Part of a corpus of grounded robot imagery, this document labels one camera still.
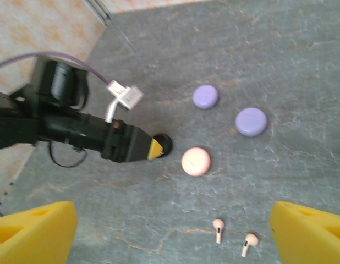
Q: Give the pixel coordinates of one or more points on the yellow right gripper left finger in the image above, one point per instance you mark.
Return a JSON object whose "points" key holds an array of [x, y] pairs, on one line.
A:
{"points": [[35, 236]]}

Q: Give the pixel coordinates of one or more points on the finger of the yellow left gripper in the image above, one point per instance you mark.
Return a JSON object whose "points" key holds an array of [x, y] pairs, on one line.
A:
{"points": [[139, 145]]}

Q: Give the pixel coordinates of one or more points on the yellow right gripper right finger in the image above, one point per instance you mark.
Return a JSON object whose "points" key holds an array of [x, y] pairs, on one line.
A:
{"points": [[310, 239]]}

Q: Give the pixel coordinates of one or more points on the black earbud charging case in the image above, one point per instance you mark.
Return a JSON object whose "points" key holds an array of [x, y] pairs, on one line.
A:
{"points": [[167, 142]]}

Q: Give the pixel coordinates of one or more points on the pink earbud charging case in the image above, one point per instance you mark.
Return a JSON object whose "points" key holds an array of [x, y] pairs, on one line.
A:
{"points": [[196, 161]]}

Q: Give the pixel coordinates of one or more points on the purple earbud charging case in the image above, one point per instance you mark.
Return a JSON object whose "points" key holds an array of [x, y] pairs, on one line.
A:
{"points": [[205, 96], [251, 121]]}

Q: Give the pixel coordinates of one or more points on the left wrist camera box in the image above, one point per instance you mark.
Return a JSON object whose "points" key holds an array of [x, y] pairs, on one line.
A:
{"points": [[127, 96]]}

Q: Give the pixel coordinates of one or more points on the aluminium frame post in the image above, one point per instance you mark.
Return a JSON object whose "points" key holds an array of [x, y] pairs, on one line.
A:
{"points": [[99, 8]]}

